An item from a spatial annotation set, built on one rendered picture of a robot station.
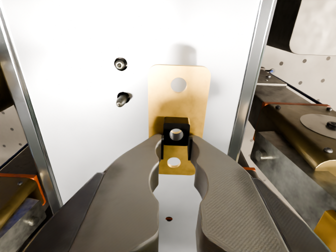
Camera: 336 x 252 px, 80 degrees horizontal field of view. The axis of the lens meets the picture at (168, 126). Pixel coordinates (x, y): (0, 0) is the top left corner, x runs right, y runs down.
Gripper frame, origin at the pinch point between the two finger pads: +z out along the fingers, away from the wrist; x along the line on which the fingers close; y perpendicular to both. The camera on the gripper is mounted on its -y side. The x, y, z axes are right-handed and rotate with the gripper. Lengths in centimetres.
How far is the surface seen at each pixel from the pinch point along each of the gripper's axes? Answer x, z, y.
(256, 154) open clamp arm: 8.7, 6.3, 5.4
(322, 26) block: 12.1, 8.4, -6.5
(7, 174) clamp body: -24.2, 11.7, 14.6
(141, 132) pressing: -3.2, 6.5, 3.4
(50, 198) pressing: -14.5, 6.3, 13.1
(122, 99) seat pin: -4.5, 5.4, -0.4
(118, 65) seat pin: -4.8, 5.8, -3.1
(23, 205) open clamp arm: -19.2, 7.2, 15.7
